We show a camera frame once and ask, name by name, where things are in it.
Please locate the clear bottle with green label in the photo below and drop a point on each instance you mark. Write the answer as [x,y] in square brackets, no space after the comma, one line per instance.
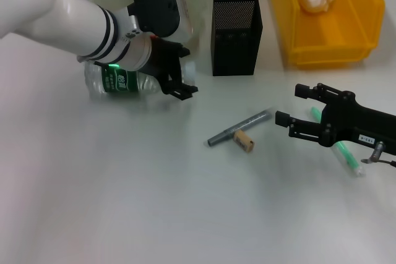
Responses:
[120,81]

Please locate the grey marker pen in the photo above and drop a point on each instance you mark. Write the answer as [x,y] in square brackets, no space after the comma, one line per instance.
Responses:
[222,134]

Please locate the yellow plastic bin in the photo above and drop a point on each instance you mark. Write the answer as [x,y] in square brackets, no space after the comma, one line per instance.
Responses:
[340,35]

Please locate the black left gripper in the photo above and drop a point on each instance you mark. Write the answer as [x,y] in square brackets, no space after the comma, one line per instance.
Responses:
[167,60]

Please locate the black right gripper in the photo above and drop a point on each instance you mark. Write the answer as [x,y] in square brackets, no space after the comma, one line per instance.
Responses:
[362,125]

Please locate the green pen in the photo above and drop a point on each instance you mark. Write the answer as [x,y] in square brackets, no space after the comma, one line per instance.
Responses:
[349,160]

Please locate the black mesh pen holder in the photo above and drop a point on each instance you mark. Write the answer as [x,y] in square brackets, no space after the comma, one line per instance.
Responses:
[235,53]

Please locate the translucent green fruit bowl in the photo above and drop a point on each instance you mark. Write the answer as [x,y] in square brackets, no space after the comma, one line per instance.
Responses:
[195,7]

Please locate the small beige cork block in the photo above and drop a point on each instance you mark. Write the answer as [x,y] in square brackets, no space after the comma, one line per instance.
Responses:
[244,142]

